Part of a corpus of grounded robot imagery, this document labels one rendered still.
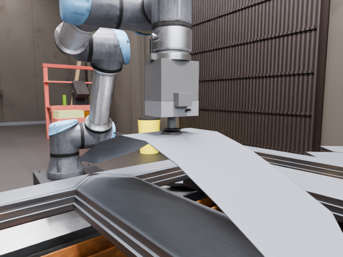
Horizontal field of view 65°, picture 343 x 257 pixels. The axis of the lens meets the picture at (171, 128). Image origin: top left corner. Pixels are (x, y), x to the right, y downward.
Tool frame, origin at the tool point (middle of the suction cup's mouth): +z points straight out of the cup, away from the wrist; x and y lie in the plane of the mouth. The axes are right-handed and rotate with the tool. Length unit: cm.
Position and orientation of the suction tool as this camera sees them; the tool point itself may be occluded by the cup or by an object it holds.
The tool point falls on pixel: (171, 139)
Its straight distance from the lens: 53.2
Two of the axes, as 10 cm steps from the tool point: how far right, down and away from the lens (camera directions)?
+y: 8.4, -0.7, 5.4
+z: 0.0, 9.9, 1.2
